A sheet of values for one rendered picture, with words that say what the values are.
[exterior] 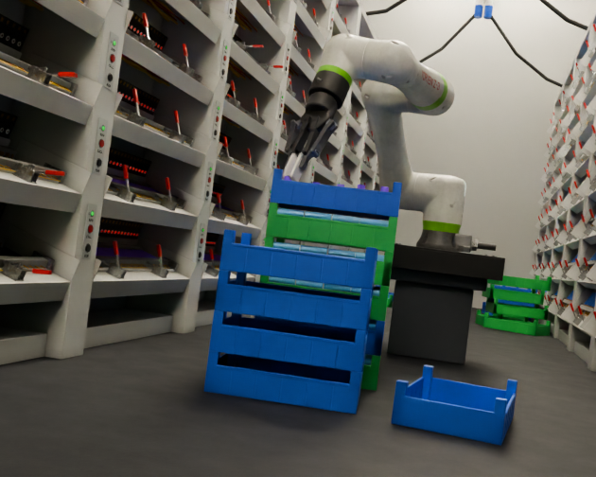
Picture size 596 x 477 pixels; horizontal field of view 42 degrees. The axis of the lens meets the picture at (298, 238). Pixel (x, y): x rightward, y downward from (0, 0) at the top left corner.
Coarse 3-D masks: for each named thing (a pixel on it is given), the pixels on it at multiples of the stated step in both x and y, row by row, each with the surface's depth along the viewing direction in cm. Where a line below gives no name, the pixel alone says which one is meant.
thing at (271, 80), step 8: (232, 40) 245; (232, 48) 248; (240, 48) 254; (232, 56) 250; (240, 56) 256; (248, 56) 262; (232, 64) 296; (240, 64) 259; (248, 64) 265; (256, 64) 272; (240, 72) 295; (248, 72) 269; (256, 72) 275; (264, 72) 282; (272, 72) 304; (280, 72) 303; (264, 80) 286; (272, 80) 294; (280, 80) 303; (272, 88) 298
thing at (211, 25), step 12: (144, 0) 218; (156, 0) 227; (168, 0) 199; (180, 0) 204; (192, 0) 217; (168, 12) 227; (180, 12) 207; (192, 12) 213; (204, 12) 234; (216, 12) 235; (192, 24) 217; (204, 24) 223; (216, 24) 235; (216, 36) 233
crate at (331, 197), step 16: (272, 192) 180; (288, 192) 180; (304, 192) 179; (320, 192) 179; (336, 192) 178; (352, 192) 178; (368, 192) 177; (384, 192) 177; (400, 192) 177; (304, 208) 190; (320, 208) 181; (336, 208) 178; (352, 208) 178; (368, 208) 177; (384, 208) 177
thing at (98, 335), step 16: (208, 304) 290; (96, 320) 200; (112, 320) 204; (128, 320) 208; (144, 320) 215; (160, 320) 226; (208, 320) 267; (96, 336) 189; (112, 336) 197; (128, 336) 206; (144, 336) 216
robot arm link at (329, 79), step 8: (320, 72) 191; (328, 72) 189; (320, 80) 188; (328, 80) 188; (336, 80) 188; (344, 80) 190; (312, 88) 189; (320, 88) 188; (328, 88) 187; (336, 88) 188; (344, 88) 190; (336, 96) 188; (344, 96) 191
